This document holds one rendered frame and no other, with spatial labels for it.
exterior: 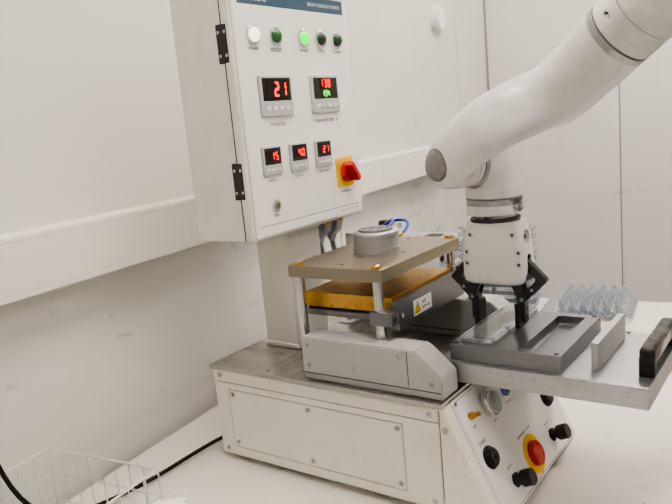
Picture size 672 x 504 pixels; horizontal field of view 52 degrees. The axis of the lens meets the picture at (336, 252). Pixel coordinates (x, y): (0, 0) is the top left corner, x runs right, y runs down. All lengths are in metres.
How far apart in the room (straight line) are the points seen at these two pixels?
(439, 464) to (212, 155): 0.60
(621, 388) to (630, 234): 2.57
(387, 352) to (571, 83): 0.45
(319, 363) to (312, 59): 0.54
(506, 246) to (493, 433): 0.28
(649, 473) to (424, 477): 0.37
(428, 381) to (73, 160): 0.71
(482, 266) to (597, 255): 2.49
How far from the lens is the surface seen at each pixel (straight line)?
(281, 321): 1.30
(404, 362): 1.03
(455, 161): 0.97
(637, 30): 0.88
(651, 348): 0.99
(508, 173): 1.04
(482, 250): 1.08
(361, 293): 1.12
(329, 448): 1.16
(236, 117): 1.13
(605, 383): 0.98
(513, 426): 1.16
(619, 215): 3.50
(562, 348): 1.03
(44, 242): 1.19
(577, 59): 0.92
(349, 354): 1.08
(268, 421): 1.23
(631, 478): 1.22
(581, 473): 1.22
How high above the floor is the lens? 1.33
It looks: 11 degrees down
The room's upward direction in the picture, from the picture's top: 5 degrees counter-clockwise
